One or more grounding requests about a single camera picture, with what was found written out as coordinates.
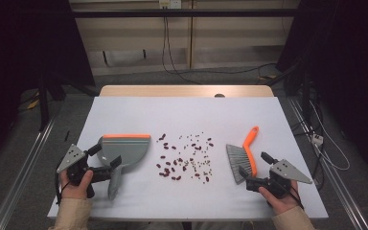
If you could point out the black horizontal crossbar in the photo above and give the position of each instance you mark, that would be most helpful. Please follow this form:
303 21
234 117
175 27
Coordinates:
124 13

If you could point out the grey dustpan with orange edge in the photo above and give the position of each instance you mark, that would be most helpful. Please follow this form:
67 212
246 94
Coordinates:
131 153

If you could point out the person's right hand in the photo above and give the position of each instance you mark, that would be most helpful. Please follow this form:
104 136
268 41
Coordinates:
281 204

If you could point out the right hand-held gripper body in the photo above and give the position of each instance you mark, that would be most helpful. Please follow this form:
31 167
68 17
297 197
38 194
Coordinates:
284 171

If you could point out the small green beans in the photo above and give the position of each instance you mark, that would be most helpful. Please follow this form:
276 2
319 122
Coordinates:
192 163

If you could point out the black metal stand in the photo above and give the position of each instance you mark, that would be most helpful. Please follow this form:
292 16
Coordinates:
43 108

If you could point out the white wall outlet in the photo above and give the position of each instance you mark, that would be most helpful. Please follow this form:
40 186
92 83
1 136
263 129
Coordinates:
174 4

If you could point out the pale vertical wall strip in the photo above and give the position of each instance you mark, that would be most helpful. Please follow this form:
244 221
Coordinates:
190 38

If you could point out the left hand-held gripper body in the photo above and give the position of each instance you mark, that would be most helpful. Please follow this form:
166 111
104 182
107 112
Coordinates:
72 157

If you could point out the orange brush with grey bristles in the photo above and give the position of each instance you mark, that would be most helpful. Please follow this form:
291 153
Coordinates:
249 143

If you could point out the aluminium floor rail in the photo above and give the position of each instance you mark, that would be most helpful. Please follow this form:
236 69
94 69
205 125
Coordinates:
341 191
22 172

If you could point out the person's left hand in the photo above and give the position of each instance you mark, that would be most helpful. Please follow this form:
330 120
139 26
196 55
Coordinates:
73 191

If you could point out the red kidney beans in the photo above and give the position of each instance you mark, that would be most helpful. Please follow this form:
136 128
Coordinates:
165 147

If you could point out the white table cover sheet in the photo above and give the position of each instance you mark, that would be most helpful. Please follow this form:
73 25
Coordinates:
188 111

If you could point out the black curtain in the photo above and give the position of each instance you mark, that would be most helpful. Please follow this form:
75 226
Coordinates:
357 64
12 48

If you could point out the black wall bracket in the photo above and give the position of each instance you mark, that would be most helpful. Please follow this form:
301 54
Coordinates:
144 53

